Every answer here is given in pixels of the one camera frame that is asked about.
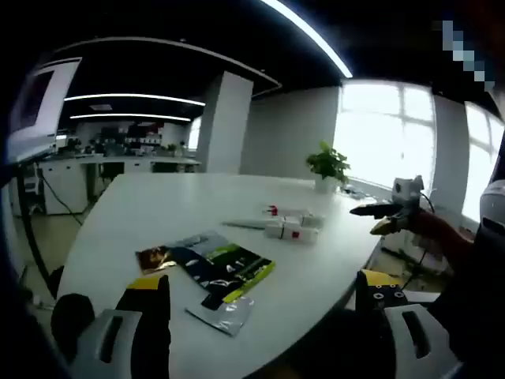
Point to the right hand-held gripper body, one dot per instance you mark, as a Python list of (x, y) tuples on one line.
[(408, 189)]

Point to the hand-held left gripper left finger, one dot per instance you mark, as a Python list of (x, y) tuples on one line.
[(150, 335)]

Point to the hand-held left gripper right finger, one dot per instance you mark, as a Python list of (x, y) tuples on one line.
[(378, 335)]

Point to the plain white skincare bottle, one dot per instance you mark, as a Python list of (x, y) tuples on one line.
[(304, 219)]

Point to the gold skincare sachet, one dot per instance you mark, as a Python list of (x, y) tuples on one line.
[(152, 258)]

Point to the silver skincare sachet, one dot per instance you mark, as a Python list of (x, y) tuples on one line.
[(233, 317)]

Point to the small red-capped skincare bottle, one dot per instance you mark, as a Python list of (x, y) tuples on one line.
[(270, 210)]

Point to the green black skincare sachet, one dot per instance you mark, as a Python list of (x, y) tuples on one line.
[(244, 268)]

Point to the person's right hand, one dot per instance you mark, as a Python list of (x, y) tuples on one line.
[(430, 231)]

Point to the small bluish object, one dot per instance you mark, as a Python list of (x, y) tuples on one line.
[(355, 192)]

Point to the large window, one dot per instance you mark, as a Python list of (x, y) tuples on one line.
[(481, 158), (378, 134)]

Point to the potted green plant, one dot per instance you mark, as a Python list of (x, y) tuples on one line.
[(327, 162)]

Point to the black office chair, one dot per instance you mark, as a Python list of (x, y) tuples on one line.
[(73, 323)]

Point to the white chest-worn device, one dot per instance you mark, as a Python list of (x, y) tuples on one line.
[(493, 205)]

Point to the black curved stand pole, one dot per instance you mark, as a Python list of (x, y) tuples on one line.
[(33, 237)]

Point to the white counter cabinets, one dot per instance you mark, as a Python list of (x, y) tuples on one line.
[(63, 185)]

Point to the long ceiling light strip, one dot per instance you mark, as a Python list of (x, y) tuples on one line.
[(307, 35)]

